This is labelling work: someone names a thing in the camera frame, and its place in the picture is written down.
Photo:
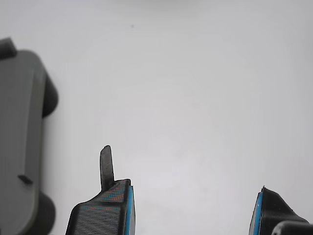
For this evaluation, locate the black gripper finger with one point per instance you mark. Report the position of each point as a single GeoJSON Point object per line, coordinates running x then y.
{"type": "Point", "coordinates": [97, 218]}
{"type": "Point", "coordinates": [274, 213]}

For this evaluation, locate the grey 3D-printed frame holder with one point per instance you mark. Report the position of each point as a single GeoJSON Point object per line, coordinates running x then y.
{"type": "Point", "coordinates": [17, 122]}

